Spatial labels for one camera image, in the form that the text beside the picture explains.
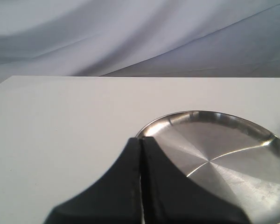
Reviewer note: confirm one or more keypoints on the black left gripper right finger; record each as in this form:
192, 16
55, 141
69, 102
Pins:
169, 197

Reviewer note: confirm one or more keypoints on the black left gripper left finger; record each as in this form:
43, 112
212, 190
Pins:
113, 199

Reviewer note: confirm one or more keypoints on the round stainless steel plate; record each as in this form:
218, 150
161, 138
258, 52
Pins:
230, 157

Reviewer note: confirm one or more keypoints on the grey-blue backdrop cloth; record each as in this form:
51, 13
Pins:
140, 38

